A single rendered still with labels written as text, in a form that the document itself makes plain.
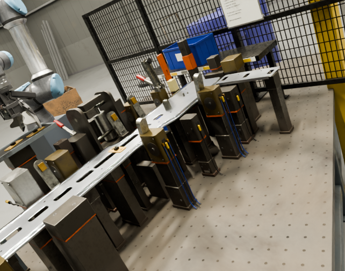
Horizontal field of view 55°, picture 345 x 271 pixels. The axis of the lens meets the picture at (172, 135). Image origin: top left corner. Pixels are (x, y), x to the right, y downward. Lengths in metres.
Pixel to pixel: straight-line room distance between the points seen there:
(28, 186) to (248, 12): 1.36
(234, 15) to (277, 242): 1.28
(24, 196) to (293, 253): 0.91
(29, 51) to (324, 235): 1.50
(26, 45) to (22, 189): 0.80
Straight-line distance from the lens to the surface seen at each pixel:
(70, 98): 6.59
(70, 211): 1.03
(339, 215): 1.83
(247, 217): 1.20
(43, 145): 1.85
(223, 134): 1.49
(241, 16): 1.94
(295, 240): 1.09
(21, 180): 1.30
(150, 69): 1.69
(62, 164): 1.36
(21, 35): 1.84
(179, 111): 1.45
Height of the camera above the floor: 1.46
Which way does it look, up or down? 22 degrees down
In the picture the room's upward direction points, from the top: 24 degrees counter-clockwise
